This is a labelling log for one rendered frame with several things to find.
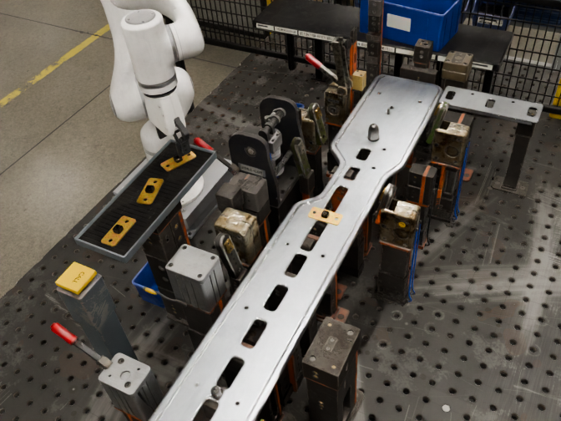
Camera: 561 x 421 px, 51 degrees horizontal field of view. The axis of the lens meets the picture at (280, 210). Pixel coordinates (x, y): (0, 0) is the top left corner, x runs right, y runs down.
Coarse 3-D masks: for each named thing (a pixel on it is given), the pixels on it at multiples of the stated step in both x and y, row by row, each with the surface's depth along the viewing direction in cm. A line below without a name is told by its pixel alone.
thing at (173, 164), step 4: (192, 152) 144; (176, 156) 142; (184, 156) 143; (188, 156) 142; (192, 156) 142; (168, 160) 142; (172, 160) 142; (176, 160) 141; (180, 160) 141; (184, 160) 141; (188, 160) 141; (160, 164) 141; (164, 164) 141; (168, 164) 141; (172, 164) 141; (176, 164) 141; (180, 164) 141; (164, 168) 140; (168, 168) 140; (172, 168) 140
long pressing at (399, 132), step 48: (384, 96) 181; (432, 96) 179; (336, 144) 167; (384, 144) 165; (288, 240) 143; (336, 240) 141; (240, 288) 133; (288, 288) 132; (240, 336) 124; (288, 336) 124; (192, 384) 117; (240, 384) 116
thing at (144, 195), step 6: (150, 180) 137; (156, 180) 137; (162, 180) 137; (144, 186) 136; (150, 186) 135; (156, 186) 136; (144, 192) 135; (150, 192) 134; (156, 192) 134; (138, 198) 133; (144, 198) 133; (150, 198) 133; (150, 204) 132
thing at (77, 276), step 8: (72, 264) 121; (80, 264) 121; (64, 272) 120; (72, 272) 120; (80, 272) 119; (88, 272) 119; (96, 272) 120; (64, 280) 118; (72, 280) 118; (80, 280) 118; (88, 280) 118; (64, 288) 118; (72, 288) 117; (80, 288) 117
